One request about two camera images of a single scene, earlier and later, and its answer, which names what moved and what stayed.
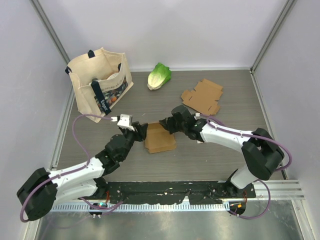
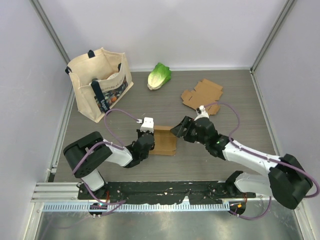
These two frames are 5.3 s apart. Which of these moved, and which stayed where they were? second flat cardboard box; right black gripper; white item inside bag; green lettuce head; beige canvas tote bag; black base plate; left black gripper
Moved: right black gripper; left black gripper
Stayed: white item inside bag; green lettuce head; second flat cardboard box; beige canvas tote bag; black base plate
